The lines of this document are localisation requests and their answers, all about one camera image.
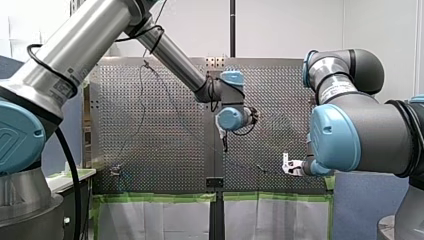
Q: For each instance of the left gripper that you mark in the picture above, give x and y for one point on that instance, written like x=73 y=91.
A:
x=252 y=116

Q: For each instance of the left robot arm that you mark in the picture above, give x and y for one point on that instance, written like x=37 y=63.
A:
x=83 y=43

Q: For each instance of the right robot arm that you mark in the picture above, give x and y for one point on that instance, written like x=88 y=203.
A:
x=366 y=133

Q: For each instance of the black pole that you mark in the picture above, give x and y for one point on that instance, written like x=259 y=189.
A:
x=232 y=28

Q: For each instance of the grey board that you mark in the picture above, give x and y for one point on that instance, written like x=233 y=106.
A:
x=363 y=206

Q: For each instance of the side table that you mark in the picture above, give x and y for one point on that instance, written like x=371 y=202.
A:
x=71 y=186

